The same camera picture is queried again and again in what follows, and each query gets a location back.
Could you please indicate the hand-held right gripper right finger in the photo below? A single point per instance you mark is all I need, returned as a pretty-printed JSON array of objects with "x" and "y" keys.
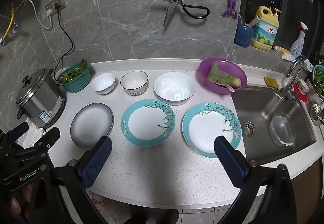
[{"x": 227, "y": 163}]

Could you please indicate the leafy greens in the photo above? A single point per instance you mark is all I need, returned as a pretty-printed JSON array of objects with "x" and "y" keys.
[{"x": 72, "y": 74}]

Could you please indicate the small white bowl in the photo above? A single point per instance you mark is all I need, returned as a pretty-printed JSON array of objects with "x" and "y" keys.
[{"x": 102, "y": 83}]

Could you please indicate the stainless steel sink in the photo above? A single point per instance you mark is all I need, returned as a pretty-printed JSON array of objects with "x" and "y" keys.
[{"x": 258, "y": 112}]

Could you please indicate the green basket with greens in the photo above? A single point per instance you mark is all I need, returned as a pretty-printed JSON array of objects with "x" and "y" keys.
[{"x": 317, "y": 82}]

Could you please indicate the white spray bottle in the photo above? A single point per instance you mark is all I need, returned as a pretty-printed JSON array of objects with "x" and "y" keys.
[{"x": 297, "y": 47}]

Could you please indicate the blue cup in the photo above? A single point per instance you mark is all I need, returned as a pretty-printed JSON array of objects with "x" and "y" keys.
[{"x": 243, "y": 36}]

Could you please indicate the grey plate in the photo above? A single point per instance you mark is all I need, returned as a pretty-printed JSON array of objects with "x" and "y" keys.
[{"x": 91, "y": 122}]

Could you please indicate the red and white holder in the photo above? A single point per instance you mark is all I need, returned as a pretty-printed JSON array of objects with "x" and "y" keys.
[{"x": 301, "y": 93}]

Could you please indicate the stainless steel rice cooker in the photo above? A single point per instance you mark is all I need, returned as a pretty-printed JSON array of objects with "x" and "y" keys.
[{"x": 43, "y": 102}]

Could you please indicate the white cloth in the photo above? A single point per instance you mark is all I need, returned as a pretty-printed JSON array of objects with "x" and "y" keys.
[{"x": 33, "y": 133}]

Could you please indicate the clear glass bowl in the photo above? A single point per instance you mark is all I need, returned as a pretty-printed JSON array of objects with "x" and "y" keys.
[{"x": 281, "y": 128}]

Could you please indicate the white bowl with dark rim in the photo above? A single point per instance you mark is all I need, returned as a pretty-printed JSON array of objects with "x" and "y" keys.
[{"x": 134, "y": 82}]

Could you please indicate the chrome faucet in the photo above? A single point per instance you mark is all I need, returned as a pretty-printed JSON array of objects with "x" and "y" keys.
[{"x": 291, "y": 74}]

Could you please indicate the large white bowl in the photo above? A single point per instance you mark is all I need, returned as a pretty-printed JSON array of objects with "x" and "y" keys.
[{"x": 174, "y": 87}]

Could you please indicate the purple plastic bowl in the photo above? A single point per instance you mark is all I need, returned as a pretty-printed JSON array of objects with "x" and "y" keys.
[{"x": 235, "y": 72}]

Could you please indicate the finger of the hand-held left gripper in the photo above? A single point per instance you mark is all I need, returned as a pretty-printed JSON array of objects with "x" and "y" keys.
[
  {"x": 50, "y": 136},
  {"x": 21, "y": 129}
]

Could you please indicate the white and yellow packet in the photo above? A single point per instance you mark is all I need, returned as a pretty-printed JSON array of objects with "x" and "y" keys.
[{"x": 284, "y": 53}]

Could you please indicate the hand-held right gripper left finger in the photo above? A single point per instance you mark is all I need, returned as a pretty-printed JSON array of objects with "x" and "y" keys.
[{"x": 97, "y": 160}]

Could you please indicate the teal floral plate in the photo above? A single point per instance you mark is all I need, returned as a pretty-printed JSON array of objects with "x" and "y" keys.
[
  {"x": 146, "y": 122},
  {"x": 205, "y": 128}
]

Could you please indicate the wall power outlet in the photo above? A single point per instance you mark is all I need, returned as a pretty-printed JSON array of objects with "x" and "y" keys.
[{"x": 57, "y": 1}]

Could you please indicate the white spoon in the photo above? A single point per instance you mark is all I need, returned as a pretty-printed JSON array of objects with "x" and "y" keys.
[{"x": 230, "y": 89}]

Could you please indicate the person's dark legs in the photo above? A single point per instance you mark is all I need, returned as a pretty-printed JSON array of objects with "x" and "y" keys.
[{"x": 151, "y": 216}]

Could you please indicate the peeled green vegetable stem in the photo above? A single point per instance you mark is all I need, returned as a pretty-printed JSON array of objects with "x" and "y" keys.
[{"x": 222, "y": 78}]

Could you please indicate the person's left hand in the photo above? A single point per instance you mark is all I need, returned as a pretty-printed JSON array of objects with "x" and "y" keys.
[{"x": 17, "y": 203}]

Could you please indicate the yellow dish soap bottle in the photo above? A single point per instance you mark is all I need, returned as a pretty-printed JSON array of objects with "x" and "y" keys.
[{"x": 264, "y": 34}]

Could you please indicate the yellow sponge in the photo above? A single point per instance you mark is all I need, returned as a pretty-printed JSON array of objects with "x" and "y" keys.
[{"x": 270, "y": 81}]

